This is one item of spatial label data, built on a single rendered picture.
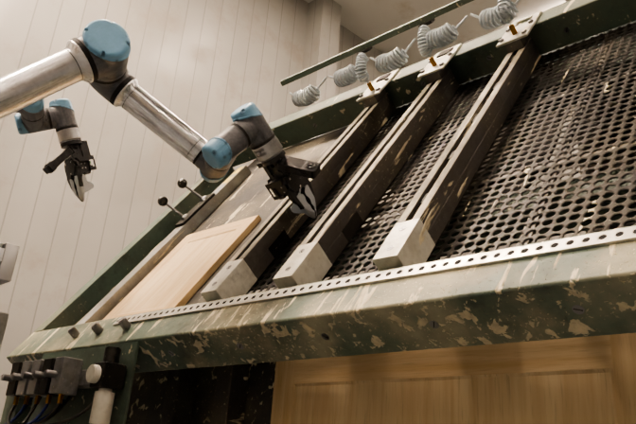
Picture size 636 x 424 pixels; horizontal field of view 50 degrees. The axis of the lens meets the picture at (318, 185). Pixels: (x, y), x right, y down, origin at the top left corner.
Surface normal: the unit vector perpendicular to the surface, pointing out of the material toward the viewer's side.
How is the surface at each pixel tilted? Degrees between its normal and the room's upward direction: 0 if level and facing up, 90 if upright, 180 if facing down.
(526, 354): 90
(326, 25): 90
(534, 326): 144
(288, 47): 90
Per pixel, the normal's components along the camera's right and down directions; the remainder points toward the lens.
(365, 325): -0.46, 0.54
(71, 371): 0.73, -0.22
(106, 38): 0.43, -0.41
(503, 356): -0.68, -0.33
